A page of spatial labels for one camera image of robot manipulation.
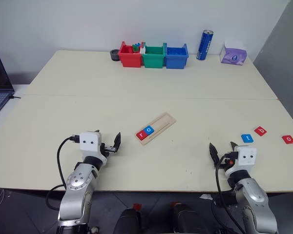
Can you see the blue plastic bin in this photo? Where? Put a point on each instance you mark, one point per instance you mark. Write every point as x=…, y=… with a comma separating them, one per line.
x=175, y=63

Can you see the green plastic bin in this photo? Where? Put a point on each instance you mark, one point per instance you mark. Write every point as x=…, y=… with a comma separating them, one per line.
x=152, y=62

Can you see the blue drink can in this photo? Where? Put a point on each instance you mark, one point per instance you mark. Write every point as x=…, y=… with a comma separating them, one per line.
x=204, y=46

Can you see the dark laptop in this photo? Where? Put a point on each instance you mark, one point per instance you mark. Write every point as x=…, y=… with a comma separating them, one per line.
x=0, y=73

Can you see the dark grey round bowl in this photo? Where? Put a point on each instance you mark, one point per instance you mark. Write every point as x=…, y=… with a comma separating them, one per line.
x=114, y=56

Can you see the small green toy brick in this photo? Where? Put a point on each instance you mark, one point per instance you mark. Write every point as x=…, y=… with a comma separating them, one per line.
x=136, y=49

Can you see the blue letter t tile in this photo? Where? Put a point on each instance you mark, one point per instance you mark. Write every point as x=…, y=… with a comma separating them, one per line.
x=247, y=138

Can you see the red letter r tile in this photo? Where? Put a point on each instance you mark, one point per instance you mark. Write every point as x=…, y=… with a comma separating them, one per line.
x=141, y=135

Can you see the red plastic bin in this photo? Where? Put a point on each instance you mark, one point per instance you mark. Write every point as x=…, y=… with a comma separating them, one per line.
x=130, y=61

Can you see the wooden letter tray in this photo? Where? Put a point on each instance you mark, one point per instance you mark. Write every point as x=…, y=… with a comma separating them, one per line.
x=161, y=122

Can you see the crumpled white paper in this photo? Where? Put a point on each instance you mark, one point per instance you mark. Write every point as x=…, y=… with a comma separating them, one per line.
x=207, y=197

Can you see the red letter o tile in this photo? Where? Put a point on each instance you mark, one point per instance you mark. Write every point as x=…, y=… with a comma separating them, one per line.
x=288, y=139

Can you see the red tag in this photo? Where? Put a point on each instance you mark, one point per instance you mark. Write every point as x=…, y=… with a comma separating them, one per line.
x=137, y=206

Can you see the red and white toy piece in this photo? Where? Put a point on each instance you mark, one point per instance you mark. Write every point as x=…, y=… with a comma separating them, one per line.
x=142, y=50

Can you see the red letter b tile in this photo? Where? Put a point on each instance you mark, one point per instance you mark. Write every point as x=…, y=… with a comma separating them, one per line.
x=260, y=131

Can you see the dark rounded shape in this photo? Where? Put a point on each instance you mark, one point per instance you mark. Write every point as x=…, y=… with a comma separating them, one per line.
x=188, y=219
x=127, y=221

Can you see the blue letter o tile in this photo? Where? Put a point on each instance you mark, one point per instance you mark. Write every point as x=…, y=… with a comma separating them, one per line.
x=149, y=129

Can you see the small blue toy bricks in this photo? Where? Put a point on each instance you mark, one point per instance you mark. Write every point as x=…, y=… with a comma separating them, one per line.
x=136, y=45

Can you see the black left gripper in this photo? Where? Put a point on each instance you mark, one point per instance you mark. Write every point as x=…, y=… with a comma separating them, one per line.
x=108, y=150

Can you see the purple tissue pack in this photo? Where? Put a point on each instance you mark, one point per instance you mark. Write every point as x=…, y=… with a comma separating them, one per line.
x=232, y=58

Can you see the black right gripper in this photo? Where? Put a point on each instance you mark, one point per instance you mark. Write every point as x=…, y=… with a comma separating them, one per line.
x=225, y=163

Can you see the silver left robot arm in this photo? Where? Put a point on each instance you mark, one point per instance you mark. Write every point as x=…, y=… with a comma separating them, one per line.
x=75, y=195

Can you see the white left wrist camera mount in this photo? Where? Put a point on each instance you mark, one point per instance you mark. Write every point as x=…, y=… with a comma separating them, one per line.
x=88, y=146

